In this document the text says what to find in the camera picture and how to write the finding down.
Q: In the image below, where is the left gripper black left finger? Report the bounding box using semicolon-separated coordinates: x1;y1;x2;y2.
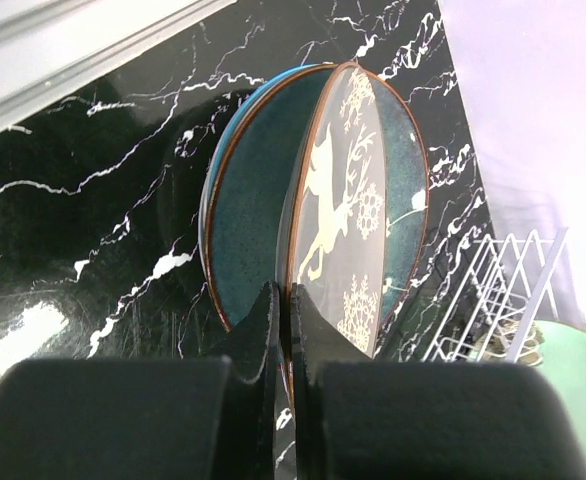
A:
209;282;280;479

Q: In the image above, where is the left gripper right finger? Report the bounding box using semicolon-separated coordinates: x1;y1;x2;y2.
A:
290;284;371;479

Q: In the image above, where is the grey reindeer snowflake plate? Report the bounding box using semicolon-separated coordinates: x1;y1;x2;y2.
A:
276;62;429;361

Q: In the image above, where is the green plate with flower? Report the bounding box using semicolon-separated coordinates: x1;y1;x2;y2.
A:
464;320;586;479

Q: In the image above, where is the teal blue bottom plate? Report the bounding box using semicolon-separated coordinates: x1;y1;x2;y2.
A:
198;64;336;330

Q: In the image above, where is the white wire dish rack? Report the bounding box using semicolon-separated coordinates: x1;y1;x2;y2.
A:
422;228;568;367

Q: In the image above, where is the left aluminium frame post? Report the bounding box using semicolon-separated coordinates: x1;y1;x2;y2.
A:
0;0;228;132

